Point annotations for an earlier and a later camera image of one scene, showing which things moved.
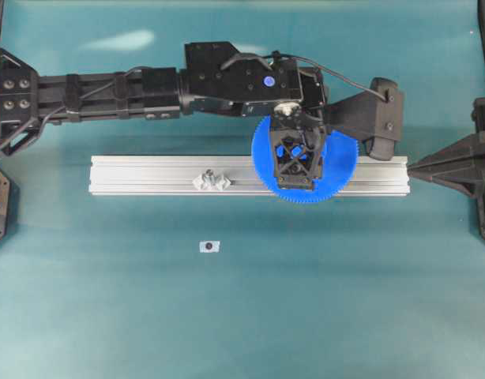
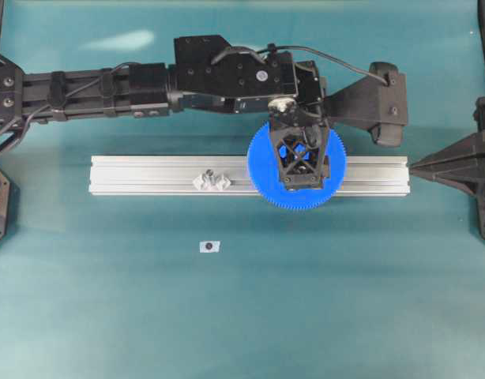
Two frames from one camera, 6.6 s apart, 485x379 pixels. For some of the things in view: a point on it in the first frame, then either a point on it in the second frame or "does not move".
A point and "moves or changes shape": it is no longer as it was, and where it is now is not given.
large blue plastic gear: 340,161 moves or changes shape
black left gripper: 217,75 does not move
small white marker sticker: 209,245 does not move
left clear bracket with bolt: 210,181 does not move
